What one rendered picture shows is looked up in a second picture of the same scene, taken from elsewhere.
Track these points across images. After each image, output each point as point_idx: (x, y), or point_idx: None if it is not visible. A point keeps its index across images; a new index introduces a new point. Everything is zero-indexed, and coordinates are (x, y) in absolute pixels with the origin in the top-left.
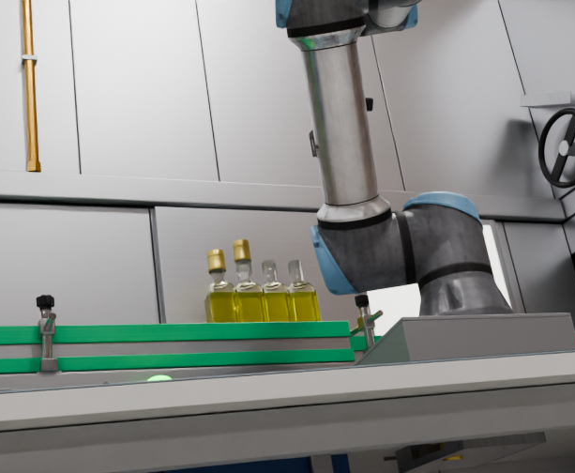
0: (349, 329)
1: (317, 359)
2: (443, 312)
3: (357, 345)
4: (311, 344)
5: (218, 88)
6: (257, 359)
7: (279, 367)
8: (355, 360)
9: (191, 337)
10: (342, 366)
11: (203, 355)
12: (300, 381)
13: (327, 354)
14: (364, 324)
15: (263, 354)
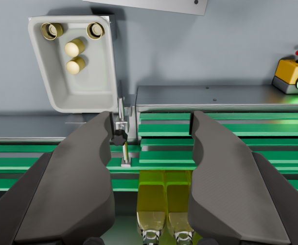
0: (139, 127)
1: (173, 113)
2: None
3: (113, 160)
4: (177, 121)
5: None
6: (226, 114)
7: (210, 103)
8: (119, 152)
9: (290, 124)
10: (156, 103)
11: (273, 116)
12: None
13: (164, 115)
14: (128, 117)
15: (221, 116)
